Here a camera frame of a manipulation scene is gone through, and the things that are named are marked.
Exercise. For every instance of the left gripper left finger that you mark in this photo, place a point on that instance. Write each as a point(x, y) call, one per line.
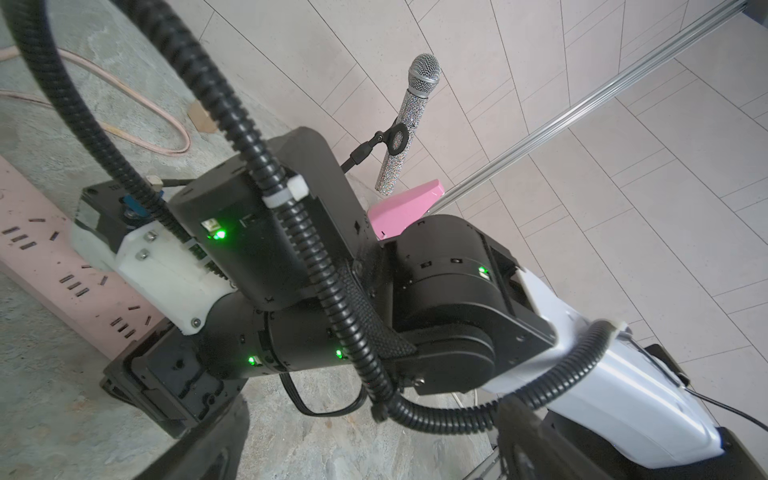
point(212, 450)

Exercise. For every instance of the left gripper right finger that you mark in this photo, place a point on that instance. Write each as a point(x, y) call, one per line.
point(531, 449)

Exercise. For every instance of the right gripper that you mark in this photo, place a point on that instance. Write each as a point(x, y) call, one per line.
point(180, 380)

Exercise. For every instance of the pink power strip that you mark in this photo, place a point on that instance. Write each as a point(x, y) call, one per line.
point(36, 254)

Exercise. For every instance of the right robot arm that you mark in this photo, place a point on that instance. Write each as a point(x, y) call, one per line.
point(267, 265)

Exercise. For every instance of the small wooden cube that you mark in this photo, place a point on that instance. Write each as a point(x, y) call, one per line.
point(201, 119)

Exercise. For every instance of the pink metronome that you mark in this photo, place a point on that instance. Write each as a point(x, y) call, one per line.
point(390, 217)

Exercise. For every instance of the black microphone stand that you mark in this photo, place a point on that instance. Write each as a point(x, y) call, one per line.
point(378, 144)

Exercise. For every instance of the glitter microphone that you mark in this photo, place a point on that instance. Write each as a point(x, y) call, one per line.
point(423, 77)

